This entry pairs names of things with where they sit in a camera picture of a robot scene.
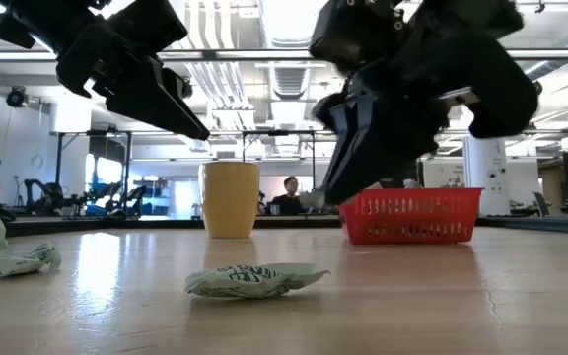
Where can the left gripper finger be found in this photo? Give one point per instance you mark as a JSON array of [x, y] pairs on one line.
[[180, 86], [156, 103]]

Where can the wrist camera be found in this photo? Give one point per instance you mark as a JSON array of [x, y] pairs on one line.
[[156, 24], [353, 34]]

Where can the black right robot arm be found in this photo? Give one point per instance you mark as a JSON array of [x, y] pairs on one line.
[[471, 17]]

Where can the black aluminium table frame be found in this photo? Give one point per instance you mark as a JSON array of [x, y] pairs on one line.
[[116, 224]]

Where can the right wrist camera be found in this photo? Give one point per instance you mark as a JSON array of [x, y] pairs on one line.
[[353, 34]]

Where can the black ceiling camera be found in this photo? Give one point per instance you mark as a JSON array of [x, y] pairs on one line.
[[16, 97]]

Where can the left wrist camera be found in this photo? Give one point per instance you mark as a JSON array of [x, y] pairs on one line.
[[156, 24]]

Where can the person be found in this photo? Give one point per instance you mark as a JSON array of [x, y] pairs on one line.
[[290, 199]]

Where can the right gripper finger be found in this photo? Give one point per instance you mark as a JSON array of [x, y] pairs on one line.
[[387, 143], [335, 118]]

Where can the red plastic mesh basket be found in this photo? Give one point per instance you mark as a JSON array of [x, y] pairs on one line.
[[409, 217]]

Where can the black background rig frame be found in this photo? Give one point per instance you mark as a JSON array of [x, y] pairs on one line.
[[58, 163]]

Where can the background black robot arm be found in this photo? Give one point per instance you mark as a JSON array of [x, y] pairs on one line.
[[49, 194]]

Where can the orange-yellow cup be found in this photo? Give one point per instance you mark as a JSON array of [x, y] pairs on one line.
[[230, 199]]

